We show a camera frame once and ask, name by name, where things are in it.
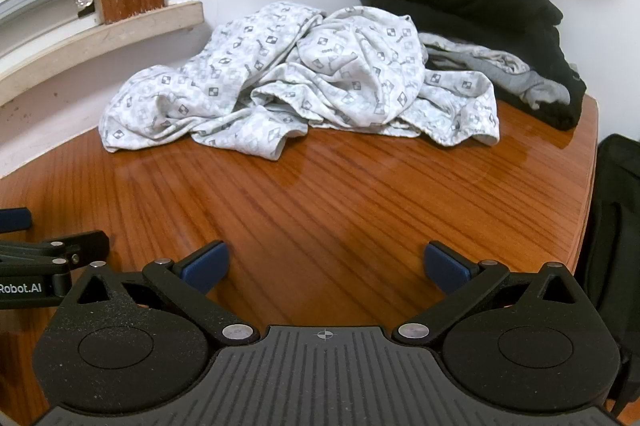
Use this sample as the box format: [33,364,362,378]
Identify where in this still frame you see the black bag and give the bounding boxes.
[575,133,640,422]

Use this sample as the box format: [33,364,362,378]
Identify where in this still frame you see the white patterned pajama pants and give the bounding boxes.
[100,0,501,161]

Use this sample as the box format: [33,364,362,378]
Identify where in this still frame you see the beige window sill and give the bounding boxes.
[0,0,205,107]

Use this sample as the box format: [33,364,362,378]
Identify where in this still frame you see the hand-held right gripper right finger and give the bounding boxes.
[392,242,581,348]

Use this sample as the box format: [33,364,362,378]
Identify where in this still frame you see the flat black folded garment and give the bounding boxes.
[492,18,587,131]

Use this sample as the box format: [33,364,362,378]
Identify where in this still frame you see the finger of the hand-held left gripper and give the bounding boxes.
[0,206,32,235]
[0,231,110,267]

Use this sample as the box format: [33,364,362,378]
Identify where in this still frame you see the grey white folded garment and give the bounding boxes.
[417,32,571,109]

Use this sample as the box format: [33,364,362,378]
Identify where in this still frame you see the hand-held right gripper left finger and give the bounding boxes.
[75,241,257,348]

